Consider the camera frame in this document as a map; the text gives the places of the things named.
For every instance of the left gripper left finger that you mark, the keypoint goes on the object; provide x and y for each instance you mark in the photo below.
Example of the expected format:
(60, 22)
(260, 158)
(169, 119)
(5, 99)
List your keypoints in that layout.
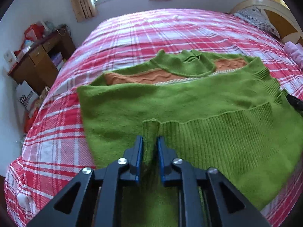
(93, 197)

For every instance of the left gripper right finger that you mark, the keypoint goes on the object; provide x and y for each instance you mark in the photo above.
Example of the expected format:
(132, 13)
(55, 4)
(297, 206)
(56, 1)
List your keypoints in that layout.
(205, 197)

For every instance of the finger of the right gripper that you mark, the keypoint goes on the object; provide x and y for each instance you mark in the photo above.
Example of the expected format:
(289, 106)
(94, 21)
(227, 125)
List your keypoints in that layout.
(296, 103)

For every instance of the green orange striped knit sweater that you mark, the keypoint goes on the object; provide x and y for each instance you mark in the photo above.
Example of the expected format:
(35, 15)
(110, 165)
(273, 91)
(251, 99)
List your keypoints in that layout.
(221, 110)

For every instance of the pink blanket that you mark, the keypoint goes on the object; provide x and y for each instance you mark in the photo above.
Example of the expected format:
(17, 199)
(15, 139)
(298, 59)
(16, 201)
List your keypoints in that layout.
(295, 51)

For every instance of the red plaid bed sheet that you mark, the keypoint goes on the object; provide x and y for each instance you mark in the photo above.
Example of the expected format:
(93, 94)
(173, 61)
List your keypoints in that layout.
(55, 148)

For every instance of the cream wooden headboard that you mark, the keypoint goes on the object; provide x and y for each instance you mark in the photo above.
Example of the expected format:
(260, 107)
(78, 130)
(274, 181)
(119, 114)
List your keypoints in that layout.
(280, 16)

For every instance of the grey striped pillow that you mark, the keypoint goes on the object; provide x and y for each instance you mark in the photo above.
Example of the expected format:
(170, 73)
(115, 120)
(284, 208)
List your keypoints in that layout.
(256, 18)

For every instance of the red plastic bag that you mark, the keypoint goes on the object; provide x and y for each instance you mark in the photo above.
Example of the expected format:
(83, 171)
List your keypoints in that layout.
(29, 120)

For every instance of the white paper shopping bag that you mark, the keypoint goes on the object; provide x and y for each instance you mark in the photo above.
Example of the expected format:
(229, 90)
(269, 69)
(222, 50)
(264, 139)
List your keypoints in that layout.
(26, 95)

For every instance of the brown wooden desk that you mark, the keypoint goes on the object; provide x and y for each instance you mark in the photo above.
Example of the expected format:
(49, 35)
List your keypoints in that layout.
(36, 67)

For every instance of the white card box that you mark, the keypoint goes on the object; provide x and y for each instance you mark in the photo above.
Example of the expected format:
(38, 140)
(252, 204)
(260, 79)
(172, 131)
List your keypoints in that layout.
(10, 58)

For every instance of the red gift box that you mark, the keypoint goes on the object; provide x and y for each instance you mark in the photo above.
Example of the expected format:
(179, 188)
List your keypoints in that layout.
(34, 32)

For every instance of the left beige curtain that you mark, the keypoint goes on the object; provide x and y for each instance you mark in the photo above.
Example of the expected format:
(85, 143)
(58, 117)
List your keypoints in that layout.
(83, 9)

